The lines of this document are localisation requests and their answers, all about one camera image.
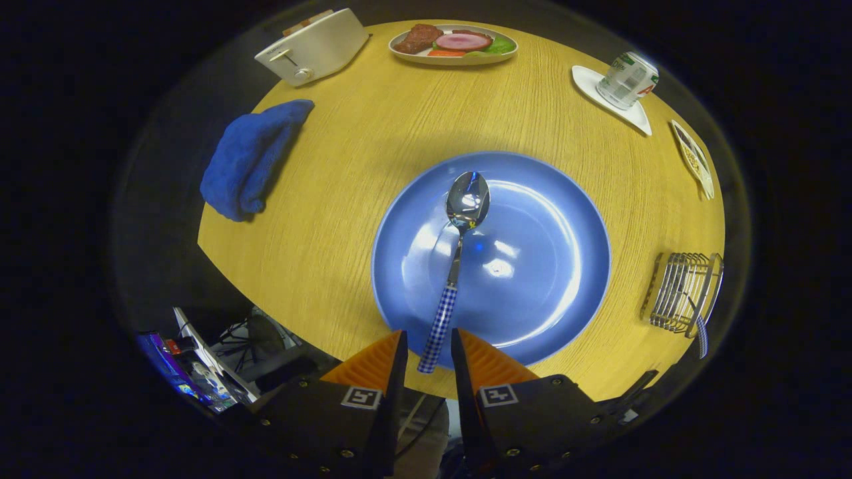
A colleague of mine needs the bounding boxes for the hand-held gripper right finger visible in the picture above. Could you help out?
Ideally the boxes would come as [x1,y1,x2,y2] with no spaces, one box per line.
[451,327,630,479]

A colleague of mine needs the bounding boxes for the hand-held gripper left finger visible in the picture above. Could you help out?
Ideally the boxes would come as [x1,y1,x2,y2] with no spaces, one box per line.
[243,329,409,479]

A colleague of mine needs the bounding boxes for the spoon with blue checked handle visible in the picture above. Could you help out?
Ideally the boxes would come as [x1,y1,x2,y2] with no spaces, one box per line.
[417,171,491,375]

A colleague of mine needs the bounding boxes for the fork with blue checked handle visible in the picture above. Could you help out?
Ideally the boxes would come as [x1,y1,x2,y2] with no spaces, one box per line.
[684,293,711,360]

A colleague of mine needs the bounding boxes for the person's beige trousers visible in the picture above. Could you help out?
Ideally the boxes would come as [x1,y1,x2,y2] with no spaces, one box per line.
[397,393,450,479]

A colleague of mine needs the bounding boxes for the blue round plate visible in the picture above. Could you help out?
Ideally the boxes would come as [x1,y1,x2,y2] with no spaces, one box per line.
[371,151,612,370]

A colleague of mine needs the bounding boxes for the laptop with colourful screen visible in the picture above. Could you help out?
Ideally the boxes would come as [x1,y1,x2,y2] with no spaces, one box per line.
[136,306,260,414]

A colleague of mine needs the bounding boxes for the blue towel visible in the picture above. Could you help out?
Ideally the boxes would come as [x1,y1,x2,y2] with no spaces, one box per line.
[200,99,315,222]

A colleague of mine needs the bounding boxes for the divided dish with beans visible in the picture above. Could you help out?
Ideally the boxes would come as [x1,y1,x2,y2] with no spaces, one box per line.
[671,120,716,200]

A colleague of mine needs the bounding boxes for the oval food plate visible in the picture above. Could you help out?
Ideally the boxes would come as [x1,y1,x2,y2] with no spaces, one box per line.
[389,24,519,66]

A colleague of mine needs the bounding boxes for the white square coaster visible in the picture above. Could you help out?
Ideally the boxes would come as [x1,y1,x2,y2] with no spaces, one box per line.
[571,65,653,136]

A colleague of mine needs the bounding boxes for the white toaster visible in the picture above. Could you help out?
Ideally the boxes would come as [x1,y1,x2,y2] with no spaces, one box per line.
[254,8,371,87]

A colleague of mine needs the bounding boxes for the brown meat piece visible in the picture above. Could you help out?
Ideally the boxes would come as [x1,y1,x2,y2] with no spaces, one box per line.
[394,24,443,55]

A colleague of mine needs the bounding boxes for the pink ham slice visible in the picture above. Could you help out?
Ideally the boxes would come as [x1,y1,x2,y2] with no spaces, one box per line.
[434,32,493,53]

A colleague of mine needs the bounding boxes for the white drink bottle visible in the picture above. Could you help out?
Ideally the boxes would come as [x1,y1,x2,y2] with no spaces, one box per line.
[596,52,660,110]

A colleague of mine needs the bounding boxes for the metal wire cutlery rack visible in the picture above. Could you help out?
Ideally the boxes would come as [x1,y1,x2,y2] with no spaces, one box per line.
[640,251,724,339]

